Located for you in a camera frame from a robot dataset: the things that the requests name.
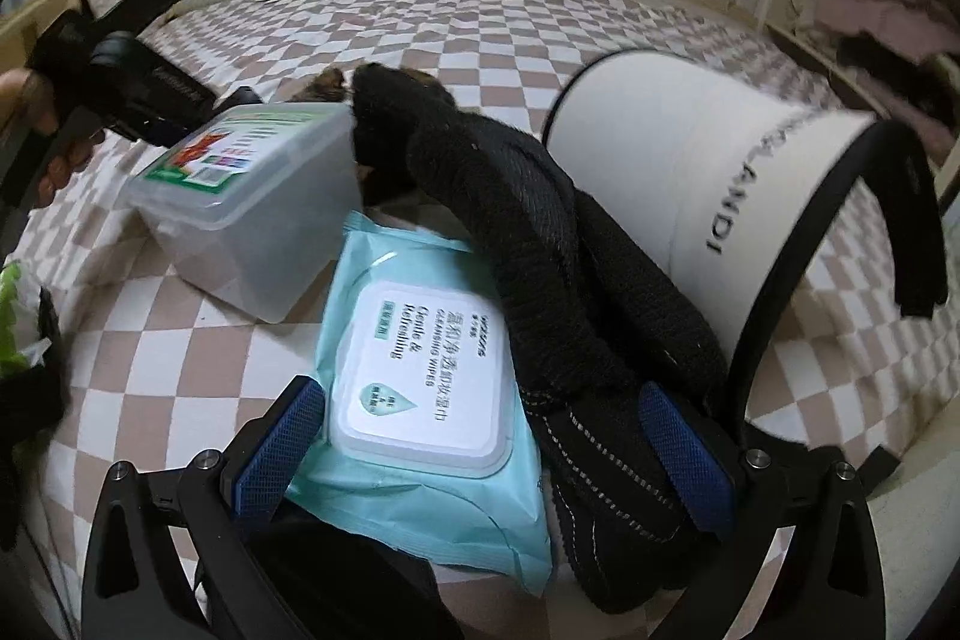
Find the checkered bed sheet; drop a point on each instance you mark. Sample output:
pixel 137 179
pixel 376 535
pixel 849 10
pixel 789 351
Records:
pixel 487 33

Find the light blue wipes pack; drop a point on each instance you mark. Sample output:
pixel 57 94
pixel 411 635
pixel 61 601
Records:
pixel 420 347

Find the brown hair claw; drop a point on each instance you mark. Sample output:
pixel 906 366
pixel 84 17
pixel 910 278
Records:
pixel 326 83

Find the black fabric pouch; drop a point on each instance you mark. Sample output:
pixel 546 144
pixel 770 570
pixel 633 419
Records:
pixel 30 415

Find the clear lidded box red label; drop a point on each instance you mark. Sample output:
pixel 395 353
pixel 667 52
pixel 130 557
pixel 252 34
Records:
pixel 247 220

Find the wooden side shelf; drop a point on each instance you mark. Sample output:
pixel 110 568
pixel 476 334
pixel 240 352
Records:
pixel 37 18

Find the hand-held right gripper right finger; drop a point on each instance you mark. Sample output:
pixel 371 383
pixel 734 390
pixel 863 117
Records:
pixel 686 460

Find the dark clothes pile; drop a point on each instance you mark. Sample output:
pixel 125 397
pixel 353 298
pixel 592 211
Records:
pixel 900 70

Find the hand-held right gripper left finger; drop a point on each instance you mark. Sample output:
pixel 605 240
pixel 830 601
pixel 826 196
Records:
pixel 277 452

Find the pink clothes pile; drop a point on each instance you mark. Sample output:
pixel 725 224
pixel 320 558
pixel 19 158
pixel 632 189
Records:
pixel 870 3

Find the person's left hand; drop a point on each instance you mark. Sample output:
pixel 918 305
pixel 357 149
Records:
pixel 71 160

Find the green patterned wipes pack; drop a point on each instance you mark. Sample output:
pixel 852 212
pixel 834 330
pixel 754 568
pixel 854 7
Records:
pixel 11 317

